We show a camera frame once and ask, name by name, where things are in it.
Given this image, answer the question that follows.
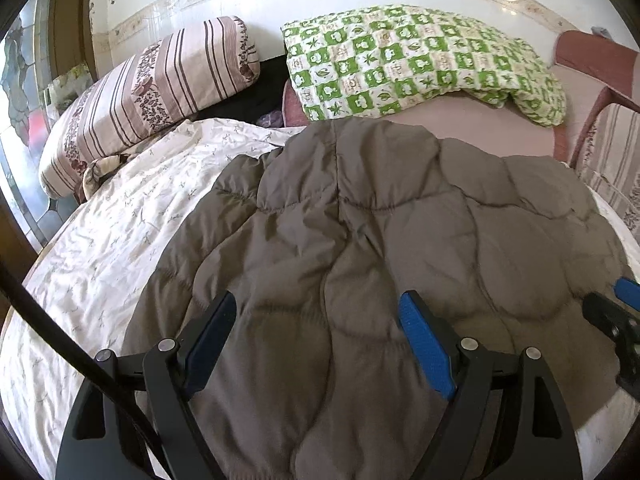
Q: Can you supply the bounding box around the white leaf-print quilt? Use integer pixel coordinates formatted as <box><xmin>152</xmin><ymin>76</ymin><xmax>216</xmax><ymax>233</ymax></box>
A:
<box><xmin>0</xmin><ymin>117</ymin><xmax>640</xmax><ymax>480</ymax></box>

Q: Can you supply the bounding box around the green checkered pillow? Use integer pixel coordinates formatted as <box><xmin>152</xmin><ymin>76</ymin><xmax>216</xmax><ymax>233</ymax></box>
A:
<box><xmin>280</xmin><ymin>4</ymin><xmax>568</xmax><ymax>128</ymax></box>

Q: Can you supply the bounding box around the cream floral cloth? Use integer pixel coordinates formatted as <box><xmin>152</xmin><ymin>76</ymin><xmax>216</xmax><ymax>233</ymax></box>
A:
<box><xmin>80</xmin><ymin>152</ymin><xmax>131</xmax><ymax>201</ymax></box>

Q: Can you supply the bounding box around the brown wooden door frame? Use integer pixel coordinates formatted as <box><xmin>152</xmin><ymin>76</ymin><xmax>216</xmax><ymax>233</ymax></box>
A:
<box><xmin>50</xmin><ymin>0</ymin><xmax>101</xmax><ymax>81</ymax></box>

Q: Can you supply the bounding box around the black cable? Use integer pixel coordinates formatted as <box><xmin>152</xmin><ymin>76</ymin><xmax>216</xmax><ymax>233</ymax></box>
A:
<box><xmin>0</xmin><ymin>260</ymin><xmax>166</xmax><ymax>480</ymax></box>

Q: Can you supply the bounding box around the grey puffer jacket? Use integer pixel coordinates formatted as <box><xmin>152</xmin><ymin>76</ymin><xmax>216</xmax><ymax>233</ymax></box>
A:
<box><xmin>120</xmin><ymin>117</ymin><xmax>633</xmax><ymax>480</ymax></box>

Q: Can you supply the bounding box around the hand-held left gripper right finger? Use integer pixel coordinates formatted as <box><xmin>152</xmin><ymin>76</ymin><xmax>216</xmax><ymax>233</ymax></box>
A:
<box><xmin>397</xmin><ymin>290</ymin><xmax>583</xmax><ymax>480</ymax></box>

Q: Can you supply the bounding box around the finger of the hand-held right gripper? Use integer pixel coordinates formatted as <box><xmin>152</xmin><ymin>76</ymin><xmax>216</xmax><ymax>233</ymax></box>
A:
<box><xmin>614</xmin><ymin>277</ymin><xmax>640</xmax><ymax>311</ymax></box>
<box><xmin>582</xmin><ymin>292</ymin><xmax>640</xmax><ymax>356</ymax></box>

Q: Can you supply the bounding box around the stained glass window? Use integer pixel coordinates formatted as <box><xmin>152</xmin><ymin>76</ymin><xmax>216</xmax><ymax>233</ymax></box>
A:
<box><xmin>0</xmin><ymin>0</ymin><xmax>76</xmax><ymax>246</ymax></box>

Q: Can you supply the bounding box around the striped chair cushion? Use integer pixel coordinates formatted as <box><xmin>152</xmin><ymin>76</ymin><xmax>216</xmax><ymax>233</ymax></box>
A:
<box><xmin>575</xmin><ymin>102</ymin><xmax>640</xmax><ymax>231</ymax></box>

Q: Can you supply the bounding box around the striped floral pillow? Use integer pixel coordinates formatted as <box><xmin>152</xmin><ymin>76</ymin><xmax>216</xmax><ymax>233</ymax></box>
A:
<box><xmin>39</xmin><ymin>16</ymin><xmax>262</xmax><ymax>198</ymax></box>

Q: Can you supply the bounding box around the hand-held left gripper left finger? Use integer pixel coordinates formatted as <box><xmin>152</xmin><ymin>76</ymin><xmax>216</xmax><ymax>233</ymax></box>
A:
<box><xmin>55</xmin><ymin>290</ymin><xmax>238</xmax><ymax>480</ymax></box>

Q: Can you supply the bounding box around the dark cloth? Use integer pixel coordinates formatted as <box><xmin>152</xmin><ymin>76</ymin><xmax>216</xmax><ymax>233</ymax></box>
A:
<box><xmin>192</xmin><ymin>55</ymin><xmax>293</xmax><ymax>126</ymax></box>

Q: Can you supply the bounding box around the pink wooden armchair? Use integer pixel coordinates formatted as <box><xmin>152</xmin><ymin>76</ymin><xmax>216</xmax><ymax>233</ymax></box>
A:
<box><xmin>552</xmin><ymin>30</ymin><xmax>640</xmax><ymax>231</ymax></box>

